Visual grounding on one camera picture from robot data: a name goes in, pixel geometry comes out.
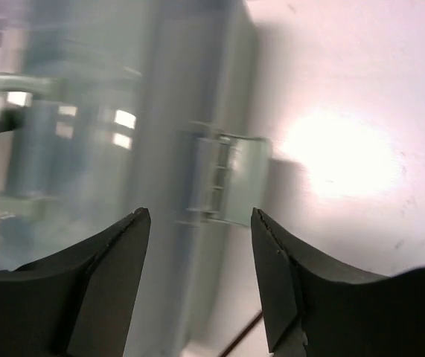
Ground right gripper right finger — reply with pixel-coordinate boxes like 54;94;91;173
251;209;425;356

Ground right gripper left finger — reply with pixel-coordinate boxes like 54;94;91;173
0;208;150;356

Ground medium red hex key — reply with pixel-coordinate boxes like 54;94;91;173
218;310;263;357

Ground green plastic toolbox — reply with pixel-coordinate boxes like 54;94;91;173
0;1;269;356

